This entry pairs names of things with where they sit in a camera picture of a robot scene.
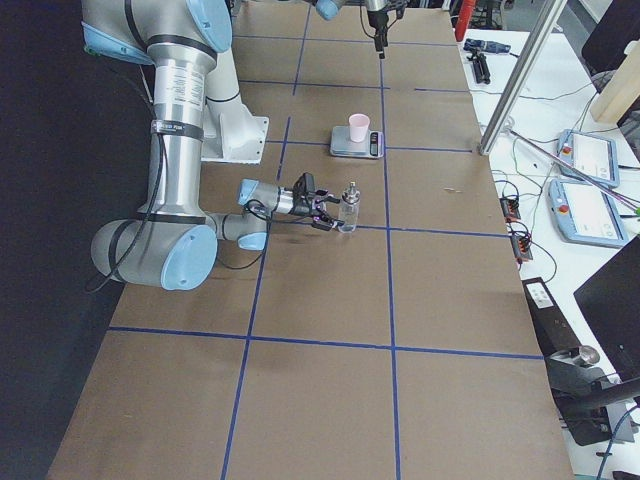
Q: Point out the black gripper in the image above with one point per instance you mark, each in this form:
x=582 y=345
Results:
x=300 y=205
x=376 y=11

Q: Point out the pink plastic cup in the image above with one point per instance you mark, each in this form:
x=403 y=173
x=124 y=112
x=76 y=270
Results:
x=358 y=124

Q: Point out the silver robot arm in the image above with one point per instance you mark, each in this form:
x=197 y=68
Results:
x=329 y=9
x=197 y=115

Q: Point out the digital kitchen scale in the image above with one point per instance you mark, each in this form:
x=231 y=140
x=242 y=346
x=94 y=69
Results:
x=341 y=145

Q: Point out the red object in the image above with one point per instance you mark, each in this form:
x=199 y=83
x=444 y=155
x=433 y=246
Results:
x=464 y=16

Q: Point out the blue black tool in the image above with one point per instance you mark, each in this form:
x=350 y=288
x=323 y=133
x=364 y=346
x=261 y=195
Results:
x=493 y=47

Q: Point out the small black tripod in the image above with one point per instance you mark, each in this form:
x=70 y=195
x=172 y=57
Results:
x=480 y=67

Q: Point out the upper orange connector block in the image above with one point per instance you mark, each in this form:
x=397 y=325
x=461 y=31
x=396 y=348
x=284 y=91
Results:
x=510 y=209

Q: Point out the orange connector block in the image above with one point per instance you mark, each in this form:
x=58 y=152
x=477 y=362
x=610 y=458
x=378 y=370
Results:
x=510 y=209
x=521 y=245

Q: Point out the lower orange connector block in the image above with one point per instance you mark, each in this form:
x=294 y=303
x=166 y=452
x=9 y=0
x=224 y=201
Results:
x=521 y=245

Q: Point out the upper teach pendant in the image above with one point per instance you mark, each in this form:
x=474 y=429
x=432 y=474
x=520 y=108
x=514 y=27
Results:
x=591 y=154

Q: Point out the teach pendant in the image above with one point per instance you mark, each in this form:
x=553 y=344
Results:
x=583 y=214
x=591 y=154

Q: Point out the wooden beam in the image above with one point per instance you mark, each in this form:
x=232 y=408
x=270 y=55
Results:
x=621 y=91

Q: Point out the lower teach pendant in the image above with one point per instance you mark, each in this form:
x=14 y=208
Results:
x=583 y=214

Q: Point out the black box with label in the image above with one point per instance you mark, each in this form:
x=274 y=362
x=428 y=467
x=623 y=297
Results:
x=553 y=331

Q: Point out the black monitor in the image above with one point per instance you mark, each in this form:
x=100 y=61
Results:
x=609 y=303

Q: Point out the black clamp with metal knob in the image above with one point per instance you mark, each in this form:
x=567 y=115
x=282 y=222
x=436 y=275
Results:
x=591 y=403

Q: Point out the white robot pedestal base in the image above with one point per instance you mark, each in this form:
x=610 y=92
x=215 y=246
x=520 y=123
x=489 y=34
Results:
x=232 y=134

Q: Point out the aluminium frame post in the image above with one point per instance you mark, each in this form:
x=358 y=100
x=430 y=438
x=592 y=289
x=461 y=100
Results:
x=531 y=51

